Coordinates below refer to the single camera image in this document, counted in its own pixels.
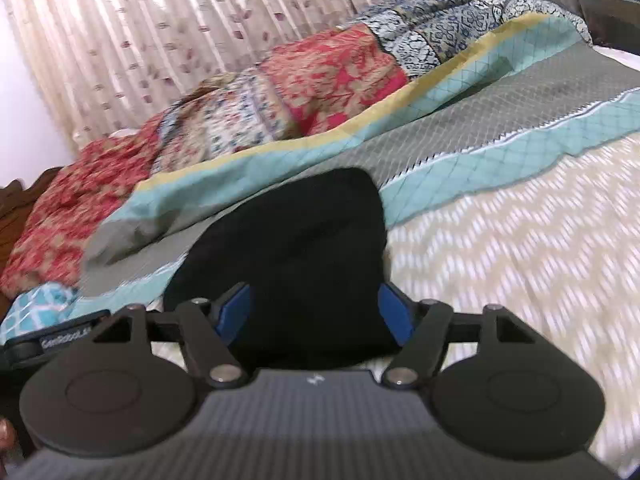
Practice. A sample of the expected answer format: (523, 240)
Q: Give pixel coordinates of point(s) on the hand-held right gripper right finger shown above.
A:
(397, 312)

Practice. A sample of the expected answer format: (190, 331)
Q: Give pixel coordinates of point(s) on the black pants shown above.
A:
(300, 245)

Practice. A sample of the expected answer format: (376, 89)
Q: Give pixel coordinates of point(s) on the floral striped curtain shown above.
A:
(150, 25)

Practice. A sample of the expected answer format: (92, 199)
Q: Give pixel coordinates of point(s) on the patterned bedspread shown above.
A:
(500, 220)

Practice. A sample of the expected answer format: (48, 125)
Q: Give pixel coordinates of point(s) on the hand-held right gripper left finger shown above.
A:
(232, 312)

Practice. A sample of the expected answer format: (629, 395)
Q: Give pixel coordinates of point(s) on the patchwork quilt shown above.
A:
(325, 75)

